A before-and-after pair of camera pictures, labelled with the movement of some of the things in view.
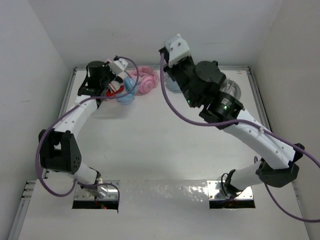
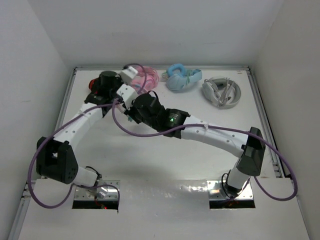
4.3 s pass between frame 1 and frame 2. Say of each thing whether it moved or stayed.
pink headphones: stayed
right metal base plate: stayed
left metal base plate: stayed
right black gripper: moved
